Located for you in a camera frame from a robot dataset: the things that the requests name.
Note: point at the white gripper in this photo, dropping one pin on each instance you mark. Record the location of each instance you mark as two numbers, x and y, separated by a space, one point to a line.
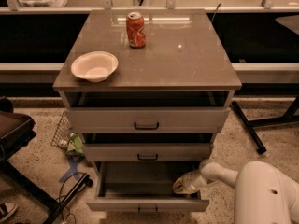
199 180

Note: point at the grey drawer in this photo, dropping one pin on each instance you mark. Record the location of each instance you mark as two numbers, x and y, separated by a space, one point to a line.
147 152
144 187
147 120

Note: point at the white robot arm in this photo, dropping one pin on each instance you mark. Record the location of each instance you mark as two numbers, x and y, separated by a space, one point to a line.
263 194

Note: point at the grey drawer cabinet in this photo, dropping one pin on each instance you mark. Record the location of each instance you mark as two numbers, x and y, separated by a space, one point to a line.
183 64

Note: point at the green crumpled packet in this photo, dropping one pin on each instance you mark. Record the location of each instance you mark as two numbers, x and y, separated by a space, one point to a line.
72 146

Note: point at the black metal stand right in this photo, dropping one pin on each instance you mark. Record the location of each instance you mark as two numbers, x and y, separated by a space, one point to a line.
289 116

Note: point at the white paper bowl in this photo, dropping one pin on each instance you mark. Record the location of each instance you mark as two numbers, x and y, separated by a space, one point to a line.
95 66

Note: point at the orange soda can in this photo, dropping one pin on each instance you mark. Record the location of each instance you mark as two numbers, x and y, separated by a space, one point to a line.
135 30

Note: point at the black chair left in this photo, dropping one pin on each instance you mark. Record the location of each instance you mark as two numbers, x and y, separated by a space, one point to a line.
16 131

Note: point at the black white sneaker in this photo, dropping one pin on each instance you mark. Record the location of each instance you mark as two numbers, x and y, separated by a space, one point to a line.
7 210

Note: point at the metal window railing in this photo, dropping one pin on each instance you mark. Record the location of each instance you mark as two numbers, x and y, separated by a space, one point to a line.
149 3

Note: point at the wire mesh basket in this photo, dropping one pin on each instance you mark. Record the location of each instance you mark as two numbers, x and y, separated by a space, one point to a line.
63 131

